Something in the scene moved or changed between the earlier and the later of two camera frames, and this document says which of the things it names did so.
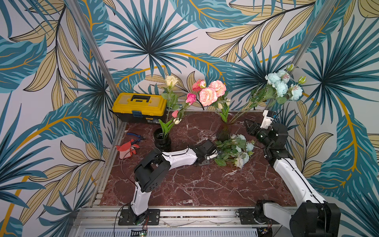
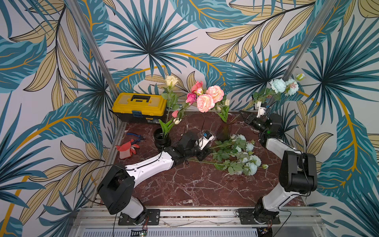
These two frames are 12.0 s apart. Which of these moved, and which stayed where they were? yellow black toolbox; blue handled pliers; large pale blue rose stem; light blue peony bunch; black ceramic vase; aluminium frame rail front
Moved: light blue peony bunch; large pale blue rose stem
Stayed: yellow black toolbox; aluminium frame rail front; black ceramic vase; blue handled pliers
